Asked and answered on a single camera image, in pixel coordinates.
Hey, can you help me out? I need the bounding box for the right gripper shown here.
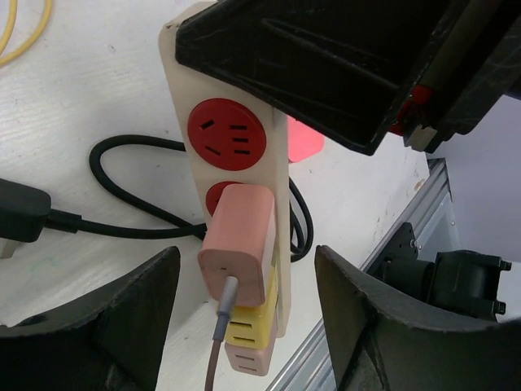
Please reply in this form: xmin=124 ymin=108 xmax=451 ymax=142
xmin=390 ymin=1 xmax=520 ymax=153

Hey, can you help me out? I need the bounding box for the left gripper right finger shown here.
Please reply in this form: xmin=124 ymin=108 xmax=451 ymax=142
xmin=314 ymin=246 xmax=520 ymax=390

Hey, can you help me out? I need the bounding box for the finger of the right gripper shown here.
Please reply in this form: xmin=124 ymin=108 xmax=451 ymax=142
xmin=176 ymin=1 xmax=456 ymax=155

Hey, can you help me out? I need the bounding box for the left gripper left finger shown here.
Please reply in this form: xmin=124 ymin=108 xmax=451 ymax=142
xmin=1 ymin=247 xmax=181 ymax=390

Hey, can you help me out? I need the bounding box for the pink plug adapter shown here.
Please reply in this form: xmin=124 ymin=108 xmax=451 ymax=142
xmin=287 ymin=116 xmax=325 ymax=163

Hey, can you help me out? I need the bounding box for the pale pink multi-port adapter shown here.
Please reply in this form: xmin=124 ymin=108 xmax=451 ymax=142
xmin=225 ymin=320 xmax=278 ymax=376

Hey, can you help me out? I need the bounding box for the yellow multi-port adapter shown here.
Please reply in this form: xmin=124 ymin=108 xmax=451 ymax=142
xmin=225 ymin=266 xmax=278 ymax=349

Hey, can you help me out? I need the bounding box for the beige multicolour power strip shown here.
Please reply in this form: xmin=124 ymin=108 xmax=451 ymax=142
xmin=159 ymin=1 xmax=291 ymax=337

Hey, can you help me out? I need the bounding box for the pink charger plug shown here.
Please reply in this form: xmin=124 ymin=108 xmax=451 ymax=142
xmin=198 ymin=183 xmax=276 ymax=307

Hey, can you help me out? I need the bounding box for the thin yellow cable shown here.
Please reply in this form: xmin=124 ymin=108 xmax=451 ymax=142
xmin=0 ymin=0 xmax=54 ymax=68

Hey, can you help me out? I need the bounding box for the black power cable with plug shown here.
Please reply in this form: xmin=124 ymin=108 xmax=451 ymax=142
xmin=0 ymin=134 xmax=315 ymax=264

